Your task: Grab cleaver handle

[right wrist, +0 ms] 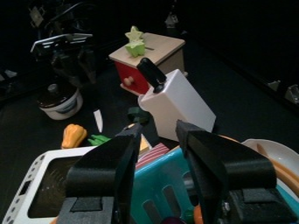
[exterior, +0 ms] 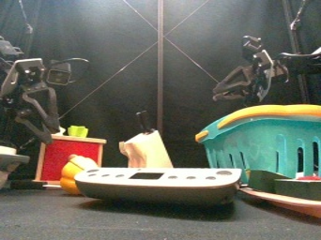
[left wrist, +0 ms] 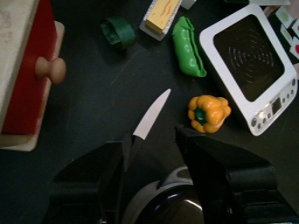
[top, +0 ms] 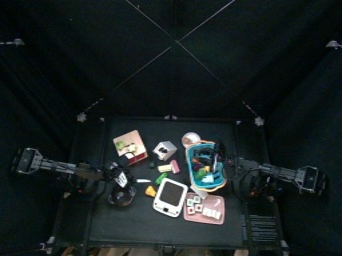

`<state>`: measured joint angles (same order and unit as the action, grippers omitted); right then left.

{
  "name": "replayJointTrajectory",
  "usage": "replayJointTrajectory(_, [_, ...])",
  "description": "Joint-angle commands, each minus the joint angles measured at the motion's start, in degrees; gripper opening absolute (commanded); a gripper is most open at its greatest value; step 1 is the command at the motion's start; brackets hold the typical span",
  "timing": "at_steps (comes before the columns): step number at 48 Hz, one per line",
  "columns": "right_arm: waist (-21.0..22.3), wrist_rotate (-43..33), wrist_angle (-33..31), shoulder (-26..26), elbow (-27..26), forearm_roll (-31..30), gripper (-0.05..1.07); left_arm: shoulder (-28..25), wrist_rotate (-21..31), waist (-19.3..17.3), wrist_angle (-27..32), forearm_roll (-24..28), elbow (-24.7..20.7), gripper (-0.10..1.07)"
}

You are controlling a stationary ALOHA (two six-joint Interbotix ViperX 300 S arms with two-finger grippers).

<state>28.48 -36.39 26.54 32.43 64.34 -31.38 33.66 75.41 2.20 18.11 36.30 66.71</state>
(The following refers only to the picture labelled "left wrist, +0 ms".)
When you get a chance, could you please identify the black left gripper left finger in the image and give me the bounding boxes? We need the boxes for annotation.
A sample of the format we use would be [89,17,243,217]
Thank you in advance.
[41,140,133,224]

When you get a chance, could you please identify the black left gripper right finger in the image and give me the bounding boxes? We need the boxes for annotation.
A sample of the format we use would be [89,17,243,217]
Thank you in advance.
[173,125,299,224]

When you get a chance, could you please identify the white blade black handle cleaver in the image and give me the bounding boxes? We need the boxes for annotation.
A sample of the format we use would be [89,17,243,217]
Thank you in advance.
[115,88,173,211]

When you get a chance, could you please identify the black pot with grey rim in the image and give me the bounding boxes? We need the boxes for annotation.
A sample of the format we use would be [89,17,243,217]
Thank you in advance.
[120,165,207,224]

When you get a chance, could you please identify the yellow green small block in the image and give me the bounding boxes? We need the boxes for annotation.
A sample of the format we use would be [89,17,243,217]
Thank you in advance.
[187,94,232,135]

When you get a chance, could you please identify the white toy induction cooktop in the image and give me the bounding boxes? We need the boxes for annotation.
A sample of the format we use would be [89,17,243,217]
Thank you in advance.
[199,3,299,137]

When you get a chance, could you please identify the green toy pea pod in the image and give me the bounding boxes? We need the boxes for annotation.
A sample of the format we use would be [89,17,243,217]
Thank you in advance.
[171,16,208,78]

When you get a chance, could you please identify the white tile with red print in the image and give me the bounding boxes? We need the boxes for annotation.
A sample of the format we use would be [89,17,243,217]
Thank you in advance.
[288,38,299,60]

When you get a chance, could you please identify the yellow toy butter on dish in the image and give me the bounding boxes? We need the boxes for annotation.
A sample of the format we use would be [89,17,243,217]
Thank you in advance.
[137,0,183,42]

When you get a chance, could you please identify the white tile with green print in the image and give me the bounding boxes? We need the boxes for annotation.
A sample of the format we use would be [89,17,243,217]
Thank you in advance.
[275,5,295,29]

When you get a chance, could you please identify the pink tray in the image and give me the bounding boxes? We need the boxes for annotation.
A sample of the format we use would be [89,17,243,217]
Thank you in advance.
[263,0,299,77]

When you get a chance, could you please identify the dark green ring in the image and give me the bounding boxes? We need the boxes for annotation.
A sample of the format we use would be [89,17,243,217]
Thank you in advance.
[99,15,137,51]

